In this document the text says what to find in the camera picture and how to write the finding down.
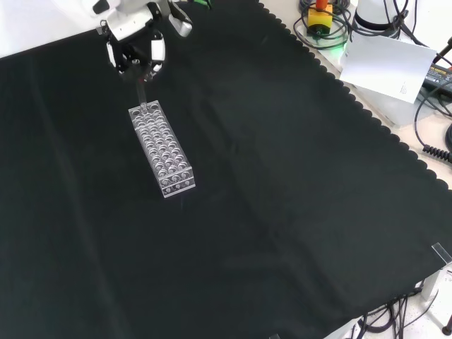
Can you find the clear glass test tube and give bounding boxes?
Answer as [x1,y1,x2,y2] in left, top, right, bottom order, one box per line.
[136,76,148,114]

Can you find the white bench frame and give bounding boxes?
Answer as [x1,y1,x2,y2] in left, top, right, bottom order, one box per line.
[420,263,452,310]

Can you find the black bench cloth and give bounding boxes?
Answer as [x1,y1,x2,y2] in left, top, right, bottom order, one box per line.
[0,0,452,339]

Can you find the black looped cable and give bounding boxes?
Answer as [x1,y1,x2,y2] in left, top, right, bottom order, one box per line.
[414,81,452,149]

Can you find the white box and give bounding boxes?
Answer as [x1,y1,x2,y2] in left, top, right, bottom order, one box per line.
[338,45,420,130]

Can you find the black cables under bench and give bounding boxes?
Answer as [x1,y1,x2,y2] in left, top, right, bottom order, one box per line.
[352,292,436,339]

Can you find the yellow stop button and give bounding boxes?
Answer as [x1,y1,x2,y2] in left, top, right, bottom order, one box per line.
[306,0,334,38]

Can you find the clear acrylic test tube rack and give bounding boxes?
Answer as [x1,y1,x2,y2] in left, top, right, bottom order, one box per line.
[128,100,196,199]

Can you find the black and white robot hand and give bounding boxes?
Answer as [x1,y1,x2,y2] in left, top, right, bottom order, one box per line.
[105,0,194,84]

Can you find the black spiral cable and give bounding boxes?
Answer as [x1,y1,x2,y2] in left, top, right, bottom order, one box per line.
[422,143,452,162]

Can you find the black power adapter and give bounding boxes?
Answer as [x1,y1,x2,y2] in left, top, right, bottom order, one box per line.
[422,63,452,93]

